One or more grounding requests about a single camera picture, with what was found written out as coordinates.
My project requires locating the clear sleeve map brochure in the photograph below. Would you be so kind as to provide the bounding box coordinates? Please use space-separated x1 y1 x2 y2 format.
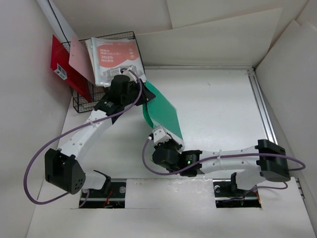
85 38 96 86

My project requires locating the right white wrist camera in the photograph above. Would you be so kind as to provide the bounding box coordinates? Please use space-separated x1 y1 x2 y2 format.
150 125 172 145

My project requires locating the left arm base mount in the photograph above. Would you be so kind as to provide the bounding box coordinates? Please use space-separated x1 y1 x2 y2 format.
79 170 127 209

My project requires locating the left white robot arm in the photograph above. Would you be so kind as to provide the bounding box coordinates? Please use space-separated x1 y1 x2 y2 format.
45 75 155 197

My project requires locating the aluminium rail right side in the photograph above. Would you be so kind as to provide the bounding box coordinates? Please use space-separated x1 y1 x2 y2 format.
246 69 305 199

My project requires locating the red plastic folder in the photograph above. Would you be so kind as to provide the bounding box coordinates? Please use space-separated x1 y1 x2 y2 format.
51 35 92 103

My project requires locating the black wire mesh organizer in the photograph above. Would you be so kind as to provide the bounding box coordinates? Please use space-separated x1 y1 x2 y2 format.
70 31 137 114

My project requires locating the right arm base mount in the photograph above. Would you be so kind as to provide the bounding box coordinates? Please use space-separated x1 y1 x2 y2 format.
212 178 262 208

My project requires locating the green plastic folder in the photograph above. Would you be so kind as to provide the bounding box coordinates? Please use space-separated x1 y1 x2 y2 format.
143 81 183 139

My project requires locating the clear sleeve orange 2025 brochure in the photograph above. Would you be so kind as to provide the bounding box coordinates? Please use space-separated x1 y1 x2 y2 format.
91 38 146 87

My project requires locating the black hanging cable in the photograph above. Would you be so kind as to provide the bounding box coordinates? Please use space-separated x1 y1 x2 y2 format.
47 0 70 44

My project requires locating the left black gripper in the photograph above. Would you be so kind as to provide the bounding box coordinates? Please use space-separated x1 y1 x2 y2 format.
122 79 156 107

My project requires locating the pink paper folder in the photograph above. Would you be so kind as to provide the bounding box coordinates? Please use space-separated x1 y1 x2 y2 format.
69 36 95 85

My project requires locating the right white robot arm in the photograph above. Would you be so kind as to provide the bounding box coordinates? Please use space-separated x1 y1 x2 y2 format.
152 130 290 195

